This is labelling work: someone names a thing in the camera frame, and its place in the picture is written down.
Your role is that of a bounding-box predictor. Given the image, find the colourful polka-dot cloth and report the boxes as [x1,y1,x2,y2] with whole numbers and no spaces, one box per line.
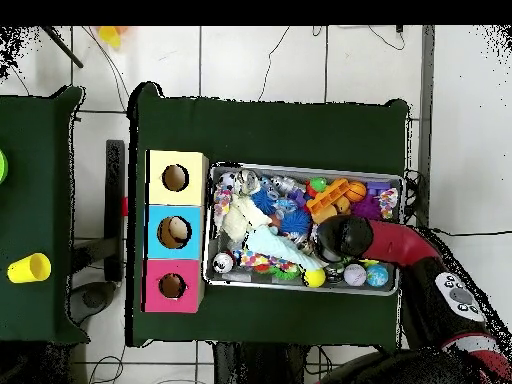
[212,187,233,227]
[238,249,301,273]

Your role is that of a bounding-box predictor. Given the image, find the mint green cloth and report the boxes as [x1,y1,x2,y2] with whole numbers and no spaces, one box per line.
[244,225,327,271]

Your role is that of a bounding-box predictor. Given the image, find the wooden box with three holes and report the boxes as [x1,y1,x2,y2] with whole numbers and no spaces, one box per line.
[142,149,210,314]

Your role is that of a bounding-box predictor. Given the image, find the shallow metal mesh bin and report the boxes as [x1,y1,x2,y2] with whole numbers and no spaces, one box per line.
[201,161,405,297]

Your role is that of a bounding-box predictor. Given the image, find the cream white cloth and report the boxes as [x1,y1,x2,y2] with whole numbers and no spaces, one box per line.
[220,193,273,243]

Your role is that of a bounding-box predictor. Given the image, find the orange plastic building block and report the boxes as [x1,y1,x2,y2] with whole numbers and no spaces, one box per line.
[305,178,350,215]

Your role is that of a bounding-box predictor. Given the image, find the dark green table cloth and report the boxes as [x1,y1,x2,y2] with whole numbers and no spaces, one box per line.
[0,85,90,345]
[126,81,410,355]

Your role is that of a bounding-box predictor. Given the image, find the yellow smiley ball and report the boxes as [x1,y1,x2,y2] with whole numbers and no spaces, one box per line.
[302,266,327,289]

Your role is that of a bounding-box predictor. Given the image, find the orange basketball toy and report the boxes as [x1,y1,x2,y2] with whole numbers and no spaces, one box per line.
[344,180,368,203]

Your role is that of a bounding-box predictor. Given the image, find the purple spiky ball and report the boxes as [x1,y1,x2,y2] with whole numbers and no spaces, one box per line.
[351,195,381,220]

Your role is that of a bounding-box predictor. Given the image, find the white baseball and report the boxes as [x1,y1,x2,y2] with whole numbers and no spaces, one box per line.
[343,263,368,288]

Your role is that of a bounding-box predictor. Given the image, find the blue globe ball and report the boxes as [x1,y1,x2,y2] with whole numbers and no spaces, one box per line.
[366,264,390,288]

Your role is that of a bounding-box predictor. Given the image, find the black flat panel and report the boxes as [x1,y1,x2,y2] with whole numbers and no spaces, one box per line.
[104,139,126,283]

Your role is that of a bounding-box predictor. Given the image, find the yellow plastic cup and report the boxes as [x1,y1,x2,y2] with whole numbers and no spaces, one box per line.
[6,252,52,284]
[97,26,122,50]

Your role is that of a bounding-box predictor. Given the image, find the black rod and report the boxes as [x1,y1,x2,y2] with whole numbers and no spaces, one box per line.
[41,26,85,69]

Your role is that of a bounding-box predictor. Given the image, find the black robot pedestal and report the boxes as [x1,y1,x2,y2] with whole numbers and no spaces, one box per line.
[211,341,309,384]

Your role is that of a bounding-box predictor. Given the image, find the black cable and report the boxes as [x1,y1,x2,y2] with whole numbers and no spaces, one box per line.
[433,226,512,238]

